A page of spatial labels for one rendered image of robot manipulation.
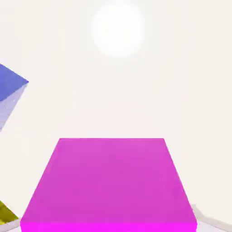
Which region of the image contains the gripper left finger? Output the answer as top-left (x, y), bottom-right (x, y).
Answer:
top-left (0, 219), bottom-right (22, 232)

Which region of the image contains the small magenta cube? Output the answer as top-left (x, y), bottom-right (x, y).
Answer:
top-left (19, 138), bottom-right (198, 232)

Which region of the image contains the large blue box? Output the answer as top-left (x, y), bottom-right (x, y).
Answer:
top-left (0, 63), bottom-right (29, 133)

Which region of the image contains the small yellow cube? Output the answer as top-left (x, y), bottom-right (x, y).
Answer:
top-left (0, 200), bottom-right (20, 226)

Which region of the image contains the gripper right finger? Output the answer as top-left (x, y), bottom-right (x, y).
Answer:
top-left (190, 204), bottom-right (232, 232)

